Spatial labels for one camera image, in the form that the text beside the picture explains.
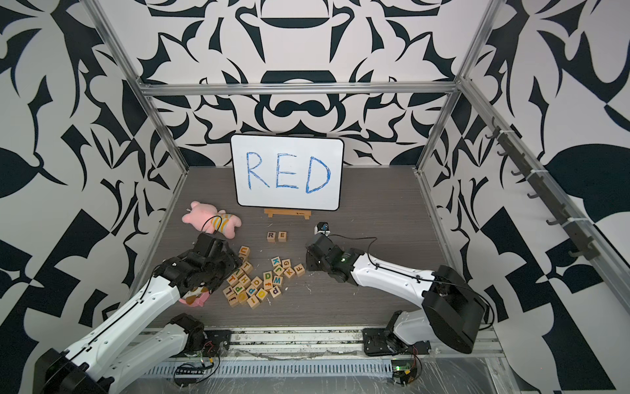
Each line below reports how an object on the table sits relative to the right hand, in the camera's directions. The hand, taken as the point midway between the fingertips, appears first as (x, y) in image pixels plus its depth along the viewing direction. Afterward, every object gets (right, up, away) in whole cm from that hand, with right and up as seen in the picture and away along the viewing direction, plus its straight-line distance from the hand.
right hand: (309, 253), depth 84 cm
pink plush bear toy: (-39, +11, +10) cm, 41 cm away
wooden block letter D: (-14, -8, +1) cm, 16 cm away
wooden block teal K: (-12, -4, +4) cm, 13 cm away
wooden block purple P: (-11, -12, -3) cm, 17 cm away
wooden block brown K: (-7, -7, +1) cm, 10 cm away
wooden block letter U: (-24, -1, +7) cm, 25 cm away
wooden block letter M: (-11, -9, 0) cm, 14 cm away
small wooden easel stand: (-15, +13, +15) cm, 25 cm away
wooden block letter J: (-11, -7, +2) cm, 13 cm away
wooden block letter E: (-10, +4, +10) cm, 15 cm away
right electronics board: (+28, -31, -13) cm, 43 cm away
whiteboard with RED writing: (-8, +28, +9) cm, 31 cm away
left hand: (-24, -2, -2) cm, 24 cm away
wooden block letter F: (-3, -6, +2) cm, 8 cm away
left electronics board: (-35, -33, -11) cm, 50 cm away
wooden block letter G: (-8, -4, +3) cm, 10 cm away
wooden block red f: (-14, -10, -1) cm, 17 cm away
